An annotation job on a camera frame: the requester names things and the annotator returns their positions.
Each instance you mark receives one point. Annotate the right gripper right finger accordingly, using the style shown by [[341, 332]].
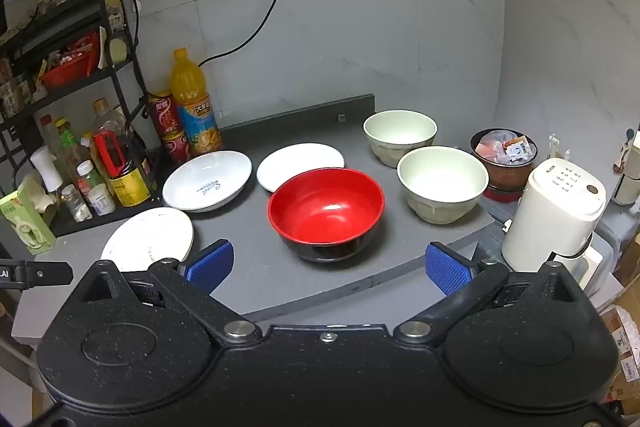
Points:
[[468, 285]]

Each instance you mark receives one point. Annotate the black metal shelf rack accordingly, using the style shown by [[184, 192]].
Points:
[[112, 55]]

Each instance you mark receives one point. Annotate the orange juice bottle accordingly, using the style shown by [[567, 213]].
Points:
[[188, 86]]

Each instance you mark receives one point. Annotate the green spice bottle white cap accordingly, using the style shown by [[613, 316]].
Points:
[[88, 177]]

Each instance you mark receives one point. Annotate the red drink can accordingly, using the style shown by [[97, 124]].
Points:
[[164, 112], [178, 147]]

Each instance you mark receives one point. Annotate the white bowl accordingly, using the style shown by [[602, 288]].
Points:
[[441, 184], [394, 133]]

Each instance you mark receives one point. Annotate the white lidded jar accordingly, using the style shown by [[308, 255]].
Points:
[[101, 200]]

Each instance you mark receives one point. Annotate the red drink can upper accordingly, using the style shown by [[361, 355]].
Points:
[[164, 112]]

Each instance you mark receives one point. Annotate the white Sweet plate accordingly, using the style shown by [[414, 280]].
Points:
[[208, 182]]

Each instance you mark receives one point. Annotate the clear salt jar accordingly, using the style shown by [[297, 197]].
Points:
[[75, 203]]

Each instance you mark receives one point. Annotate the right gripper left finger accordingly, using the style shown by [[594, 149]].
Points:
[[188, 285]]

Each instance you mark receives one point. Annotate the green carton box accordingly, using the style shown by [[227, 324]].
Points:
[[26, 222]]

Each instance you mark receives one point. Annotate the brown pot with packets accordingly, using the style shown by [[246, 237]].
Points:
[[509, 157]]

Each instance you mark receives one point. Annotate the red and black bowl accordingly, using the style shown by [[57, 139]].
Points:
[[327, 215]]

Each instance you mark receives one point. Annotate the white gold-rimmed plate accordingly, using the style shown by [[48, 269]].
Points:
[[149, 237]]

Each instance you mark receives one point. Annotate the cream electric kettle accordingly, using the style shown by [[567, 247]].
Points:
[[555, 220]]

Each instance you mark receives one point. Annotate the red drink can lower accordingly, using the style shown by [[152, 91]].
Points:
[[178, 147]]

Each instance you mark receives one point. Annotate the white Bakery plate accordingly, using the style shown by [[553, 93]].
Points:
[[287, 162]]

